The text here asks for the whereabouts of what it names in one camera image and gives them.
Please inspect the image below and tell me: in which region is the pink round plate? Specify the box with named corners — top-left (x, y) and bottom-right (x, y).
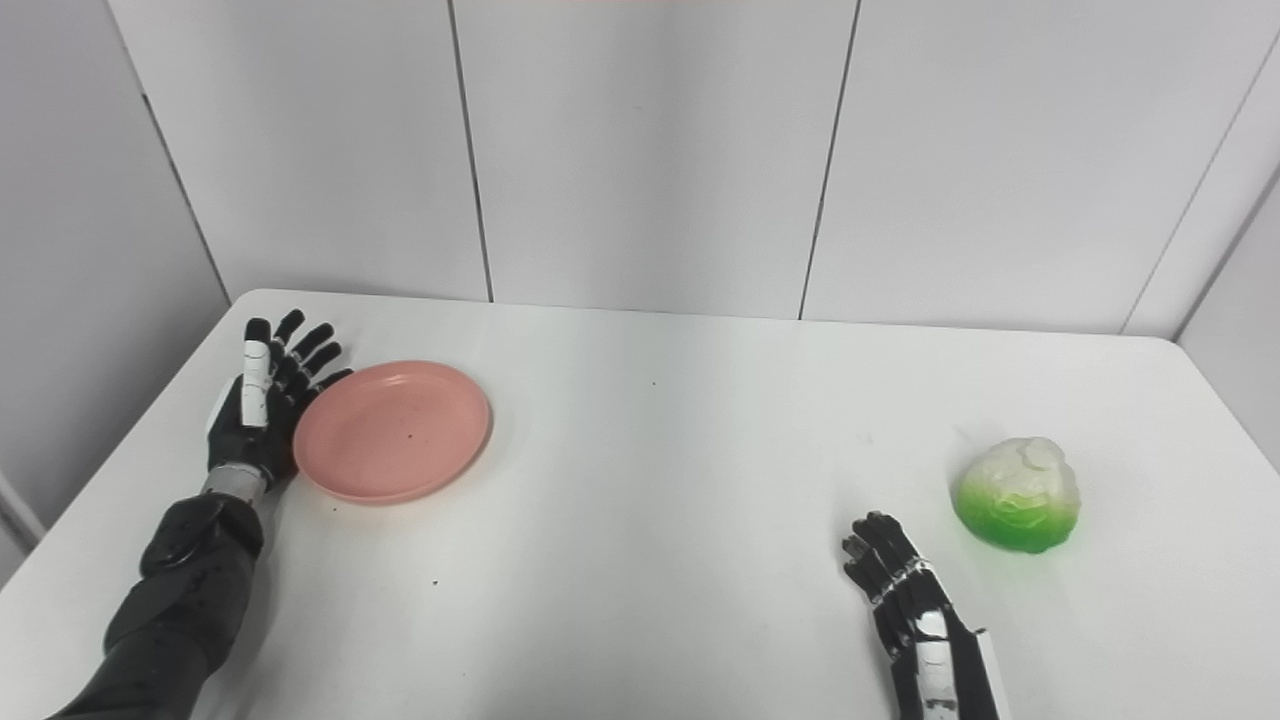
top-left (293, 361), bottom-right (493, 505)

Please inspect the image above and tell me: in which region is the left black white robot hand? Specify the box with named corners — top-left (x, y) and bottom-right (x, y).
top-left (205, 310), bottom-right (355, 492)

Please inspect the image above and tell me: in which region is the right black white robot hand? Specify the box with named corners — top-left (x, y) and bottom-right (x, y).
top-left (842, 512), bottom-right (1002, 720)

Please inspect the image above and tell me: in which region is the green white toy cabbage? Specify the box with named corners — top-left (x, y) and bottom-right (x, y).
top-left (951, 436), bottom-right (1082, 554)

